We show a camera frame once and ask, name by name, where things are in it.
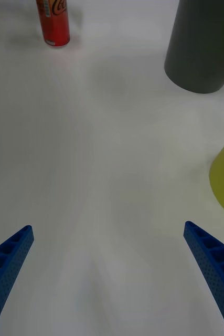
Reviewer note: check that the red drink can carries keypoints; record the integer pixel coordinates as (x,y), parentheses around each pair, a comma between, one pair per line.
(55,23)

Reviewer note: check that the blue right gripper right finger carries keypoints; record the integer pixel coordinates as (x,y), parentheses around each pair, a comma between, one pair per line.
(216,267)

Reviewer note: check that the grey plastic waste bin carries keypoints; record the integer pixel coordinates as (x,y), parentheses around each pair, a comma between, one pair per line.
(203,44)

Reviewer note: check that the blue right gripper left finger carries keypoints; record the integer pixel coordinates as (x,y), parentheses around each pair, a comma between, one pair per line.
(4,273)

